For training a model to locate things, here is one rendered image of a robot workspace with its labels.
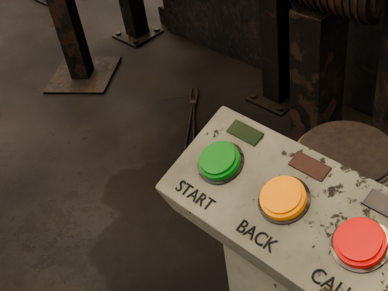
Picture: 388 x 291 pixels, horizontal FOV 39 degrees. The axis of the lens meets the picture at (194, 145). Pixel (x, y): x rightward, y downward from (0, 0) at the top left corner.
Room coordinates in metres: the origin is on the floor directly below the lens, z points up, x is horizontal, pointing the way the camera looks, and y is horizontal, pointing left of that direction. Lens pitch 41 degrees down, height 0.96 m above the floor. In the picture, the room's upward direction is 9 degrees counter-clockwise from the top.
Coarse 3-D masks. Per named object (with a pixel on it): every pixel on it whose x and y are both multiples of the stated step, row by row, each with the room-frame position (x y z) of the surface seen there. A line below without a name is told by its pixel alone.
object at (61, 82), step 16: (48, 0) 1.51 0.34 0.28; (64, 0) 1.49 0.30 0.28; (64, 16) 1.50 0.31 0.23; (64, 32) 1.50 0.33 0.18; (80, 32) 1.53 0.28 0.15; (64, 48) 1.51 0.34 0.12; (80, 48) 1.50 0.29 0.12; (64, 64) 1.61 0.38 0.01; (80, 64) 1.50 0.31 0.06; (96, 64) 1.57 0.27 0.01; (112, 64) 1.56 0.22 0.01; (64, 80) 1.51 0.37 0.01; (80, 80) 1.49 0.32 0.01; (96, 80) 1.48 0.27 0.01
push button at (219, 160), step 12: (216, 144) 0.39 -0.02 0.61; (228, 144) 0.39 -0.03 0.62; (204, 156) 0.38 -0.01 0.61; (216, 156) 0.38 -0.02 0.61; (228, 156) 0.37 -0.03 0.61; (240, 156) 0.38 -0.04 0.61; (204, 168) 0.37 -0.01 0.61; (216, 168) 0.37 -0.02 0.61; (228, 168) 0.36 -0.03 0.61; (216, 180) 0.36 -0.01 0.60
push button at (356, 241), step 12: (348, 228) 0.27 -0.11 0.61; (360, 228) 0.27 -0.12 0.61; (372, 228) 0.26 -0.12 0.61; (336, 240) 0.27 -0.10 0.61; (348, 240) 0.26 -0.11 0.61; (360, 240) 0.26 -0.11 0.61; (372, 240) 0.26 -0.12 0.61; (384, 240) 0.25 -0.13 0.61; (336, 252) 0.26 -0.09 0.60; (348, 252) 0.25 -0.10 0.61; (360, 252) 0.25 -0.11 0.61; (372, 252) 0.25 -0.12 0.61; (384, 252) 0.25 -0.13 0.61; (348, 264) 0.25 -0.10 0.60; (360, 264) 0.24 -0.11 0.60; (372, 264) 0.24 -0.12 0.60
